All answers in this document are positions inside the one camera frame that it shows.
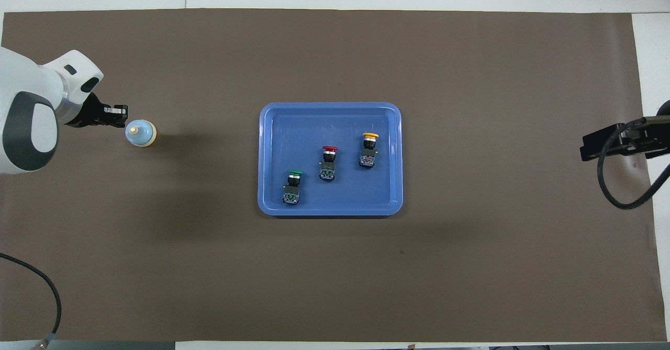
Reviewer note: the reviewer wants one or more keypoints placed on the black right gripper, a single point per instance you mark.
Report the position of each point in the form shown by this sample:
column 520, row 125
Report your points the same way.
column 649, row 136

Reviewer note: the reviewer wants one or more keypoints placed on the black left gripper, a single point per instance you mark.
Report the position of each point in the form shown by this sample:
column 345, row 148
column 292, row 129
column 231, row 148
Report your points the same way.
column 91, row 115

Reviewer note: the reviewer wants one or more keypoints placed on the light blue desk bell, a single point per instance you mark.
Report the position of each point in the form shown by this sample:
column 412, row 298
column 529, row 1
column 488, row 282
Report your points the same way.
column 141, row 134

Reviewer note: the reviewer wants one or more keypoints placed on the green push button switch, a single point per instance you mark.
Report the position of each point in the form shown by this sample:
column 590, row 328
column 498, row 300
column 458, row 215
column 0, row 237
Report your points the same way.
column 293, row 188

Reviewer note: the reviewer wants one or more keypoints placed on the red push button switch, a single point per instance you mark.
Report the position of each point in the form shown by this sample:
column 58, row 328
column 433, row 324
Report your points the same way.
column 328, row 164

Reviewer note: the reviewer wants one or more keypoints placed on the yellow push button switch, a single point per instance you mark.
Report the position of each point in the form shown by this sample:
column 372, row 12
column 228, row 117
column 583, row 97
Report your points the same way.
column 369, row 154

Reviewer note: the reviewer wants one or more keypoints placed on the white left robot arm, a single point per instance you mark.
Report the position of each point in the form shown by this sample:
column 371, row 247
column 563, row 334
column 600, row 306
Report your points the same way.
column 36, row 130

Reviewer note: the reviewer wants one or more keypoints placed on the blue plastic tray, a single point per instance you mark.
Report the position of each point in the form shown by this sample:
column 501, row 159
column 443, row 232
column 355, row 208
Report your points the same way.
column 361, row 193

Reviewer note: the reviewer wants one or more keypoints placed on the brown table mat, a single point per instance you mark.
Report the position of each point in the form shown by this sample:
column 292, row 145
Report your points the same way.
column 209, row 277

